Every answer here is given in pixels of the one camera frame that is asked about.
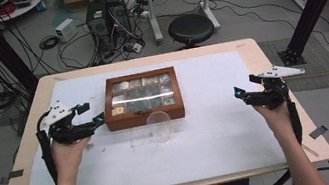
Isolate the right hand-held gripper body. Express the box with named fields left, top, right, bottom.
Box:
left=237, top=60, right=311, bottom=115

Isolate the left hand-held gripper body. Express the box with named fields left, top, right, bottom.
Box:
left=37, top=95, right=99, bottom=149

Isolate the wooden box with glass lid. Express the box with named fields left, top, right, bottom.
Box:
left=97, top=65, right=188, bottom=133

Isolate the clear plastic cup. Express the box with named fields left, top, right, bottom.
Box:
left=144, top=109, right=176, bottom=147

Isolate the person's right hand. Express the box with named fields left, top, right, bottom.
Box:
left=251, top=98, right=297, bottom=146

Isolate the person's left hand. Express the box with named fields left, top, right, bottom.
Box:
left=49, top=132, right=99, bottom=185

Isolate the assortment of small trinkets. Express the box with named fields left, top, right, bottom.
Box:
left=106, top=72, right=177, bottom=117

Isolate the grey floor mat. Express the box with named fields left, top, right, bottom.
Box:
left=256, top=30, right=329, bottom=100

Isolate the black tape strip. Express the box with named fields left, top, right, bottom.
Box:
left=307, top=124, right=329, bottom=141
left=0, top=168, right=26, bottom=185

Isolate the small white box device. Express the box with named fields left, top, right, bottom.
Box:
left=52, top=16, right=80, bottom=45

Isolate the black round stool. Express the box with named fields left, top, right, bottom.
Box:
left=165, top=10, right=218, bottom=53

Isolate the black computer tower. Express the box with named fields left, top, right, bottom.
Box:
left=105, top=0, right=136, bottom=45
left=82, top=0, right=116, bottom=56

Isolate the round white table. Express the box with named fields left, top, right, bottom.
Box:
left=0, top=0, right=49, bottom=24

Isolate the left hand-held gripper cable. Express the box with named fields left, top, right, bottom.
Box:
left=32, top=110, right=64, bottom=185

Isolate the hand-held gripper cable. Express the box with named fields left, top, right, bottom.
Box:
left=240, top=97, right=313, bottom=185
left=32, top=110, right=64, bottom=185

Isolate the right hand-held gripper cable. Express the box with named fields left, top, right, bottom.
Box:
left=240, top=97, right=313, bottom=185

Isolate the small coiled black cable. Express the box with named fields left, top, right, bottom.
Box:
left=37, top=33, right=62, bottom=52

